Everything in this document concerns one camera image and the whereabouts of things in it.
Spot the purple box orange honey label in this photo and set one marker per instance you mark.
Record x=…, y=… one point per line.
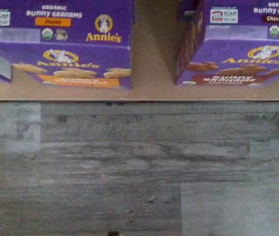
x=80, y=49

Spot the tan cardboard shelf surface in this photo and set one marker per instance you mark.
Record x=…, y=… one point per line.
x=151, y=64

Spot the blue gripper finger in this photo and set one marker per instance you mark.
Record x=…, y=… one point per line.
x=113, y=233

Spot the purple box brown chocolate label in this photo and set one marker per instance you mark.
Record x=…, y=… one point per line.
x=240, y=46

